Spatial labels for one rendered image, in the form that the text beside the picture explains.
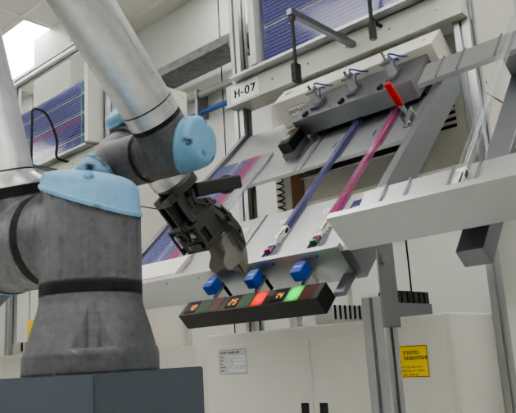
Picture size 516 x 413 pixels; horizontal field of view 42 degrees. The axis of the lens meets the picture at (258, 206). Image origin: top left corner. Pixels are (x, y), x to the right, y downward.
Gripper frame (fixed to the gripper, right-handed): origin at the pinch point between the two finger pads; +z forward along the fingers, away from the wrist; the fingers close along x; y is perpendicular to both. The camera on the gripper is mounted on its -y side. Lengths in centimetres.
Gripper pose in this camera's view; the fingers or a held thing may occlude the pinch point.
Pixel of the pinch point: (242, 264)
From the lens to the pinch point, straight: 121.5
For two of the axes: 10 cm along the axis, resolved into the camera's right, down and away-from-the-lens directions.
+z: 5.2, 7.8, 3.5
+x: 7.3, -1.9, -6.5
